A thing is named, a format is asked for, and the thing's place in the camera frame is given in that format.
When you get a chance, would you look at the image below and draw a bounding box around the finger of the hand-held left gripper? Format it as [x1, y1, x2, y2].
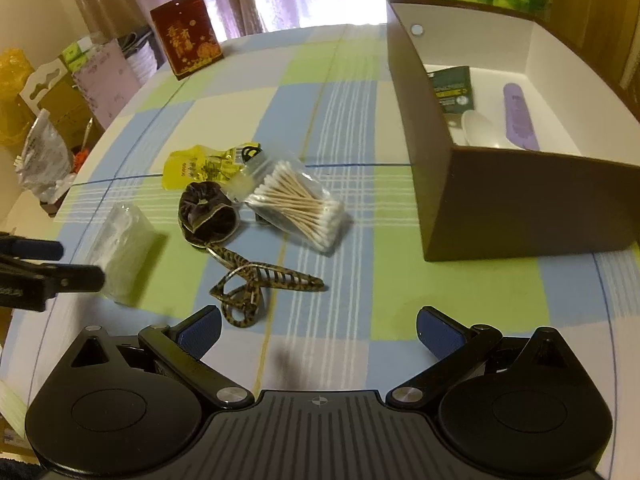
[0, 254, 107, 295]
[0, 237, 65, 262]

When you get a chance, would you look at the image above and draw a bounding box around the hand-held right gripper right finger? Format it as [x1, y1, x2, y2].
[386, 304, 577, 410]

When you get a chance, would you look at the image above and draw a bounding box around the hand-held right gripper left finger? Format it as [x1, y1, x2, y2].
[64, 304, 254, 410]

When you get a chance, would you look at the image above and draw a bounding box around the clear plastic packet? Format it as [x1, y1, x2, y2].
[94, 203, 157, 306]

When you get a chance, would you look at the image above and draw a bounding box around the leopard print hair clip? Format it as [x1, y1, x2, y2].
[204, 242, 326, 329]

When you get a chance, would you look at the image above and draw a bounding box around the brown velvet scrunchie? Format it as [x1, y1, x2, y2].
[177, 182, 240, 247]

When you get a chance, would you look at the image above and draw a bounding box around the brown cardboard box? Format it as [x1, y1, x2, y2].
[385, 0, 640, 263]

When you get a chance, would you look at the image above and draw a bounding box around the bag of cotton swabs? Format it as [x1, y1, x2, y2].
[222, 152, 346, 254]

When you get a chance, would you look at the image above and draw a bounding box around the yellow sachet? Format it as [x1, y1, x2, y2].
[162, 143, 264, 191]

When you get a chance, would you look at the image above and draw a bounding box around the white ceramic spoon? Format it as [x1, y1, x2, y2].
[449, 109, 517, 150]

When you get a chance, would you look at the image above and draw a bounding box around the purple cosmetic tube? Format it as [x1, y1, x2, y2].
[502, 82, 544, 151]

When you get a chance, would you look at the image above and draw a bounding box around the dark green snack packet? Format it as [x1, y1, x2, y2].
[428, 65, 475, 114]

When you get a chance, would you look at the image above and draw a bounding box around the desktop with checked tablecloth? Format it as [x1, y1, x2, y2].
[0, 22, 640, 461]

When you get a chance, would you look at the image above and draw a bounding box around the clear crumpled plastic bag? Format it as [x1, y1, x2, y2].
[17, 109, 74, 202]

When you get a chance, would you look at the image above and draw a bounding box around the yellow plastic bag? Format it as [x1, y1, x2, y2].
[0, 48, 39, 147]

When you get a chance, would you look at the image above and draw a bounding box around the white cardboard hanger piece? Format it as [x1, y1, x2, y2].
[22, 57, 76, 117]

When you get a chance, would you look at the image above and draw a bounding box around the purple paper bag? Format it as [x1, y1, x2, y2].
[72, 40, 141, 131]

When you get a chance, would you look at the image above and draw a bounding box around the small green tissue box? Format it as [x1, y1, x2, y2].
[59, 35, 102, 69]

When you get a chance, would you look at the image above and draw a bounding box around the red gift box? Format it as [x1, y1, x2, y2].
[149, 0, 224, 81]

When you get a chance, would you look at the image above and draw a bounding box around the wooden door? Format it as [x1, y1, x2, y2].
[549, 0, 640, 88]

